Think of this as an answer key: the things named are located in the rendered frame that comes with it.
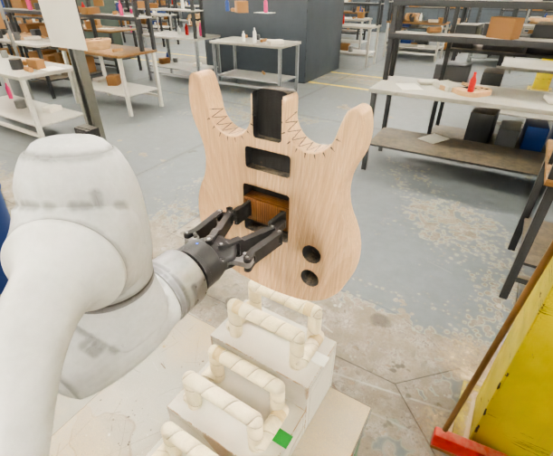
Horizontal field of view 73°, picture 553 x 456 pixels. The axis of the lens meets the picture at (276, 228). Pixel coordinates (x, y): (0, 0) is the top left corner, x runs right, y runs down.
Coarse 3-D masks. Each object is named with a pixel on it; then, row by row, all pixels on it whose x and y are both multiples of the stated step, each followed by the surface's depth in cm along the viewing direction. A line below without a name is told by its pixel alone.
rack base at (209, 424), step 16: (224, 368) 92; (224, 384) 89; (240, 384) 89; (176, 400) 85; (240, 400) 85; (256, 400) 85; (176, 416) 84; (192, 416) 82; (208, 416) 82; (224, 416) 82; (288, 416) 82; (304, 416) 84; (192, 432) 83; (208, 432) 79; (224, 432) 79; (240, 432) 79; (288, 432) 79; (224, 448) 77; (240, 448) 77; (272, 448) 77; (288, 448) 80
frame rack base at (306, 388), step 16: (224, 320) 95; (288, 320) 95; (224, 336) 91; (256, 336) 91; (272, 336) 91; (240, 352) 87; (256, 352) 87; (272, 352) 87; (288, 352) 87; (320, 352) 87; (272, 368) 83; (288, 368) 83; (304, 368) 83; (320, 368) 83; (288, 384) 82; (304, 384) 80; (320, 384) 88; (288, 400) 86; (304, 400) 82; (320, 400) 93
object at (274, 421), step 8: (288, 408) 81; (272, 416) 79; (280, 416) 79; (264, 424) 77; (272, 424) 77; (280, 424) 78; (264, 432) 76; (272, 432) 76; (264, 440) 75; (256, 448) 74; (264, 448) 74
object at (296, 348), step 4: (304, 340) 79; (292, 344) 78; (296, 344) 78; (300, 344) 78; (292, 348) 79; (296, 348) 79; (300, 348) 79; (292, 352) 80; (296, 352) 79; (300, 352) 80; (292, 356) 80; (296, 356) 80; (300, 356) 80; (292, 360) 81; (296, 360) 81; (292, 364) 82; (292, 368) 83; (296, 368) 82
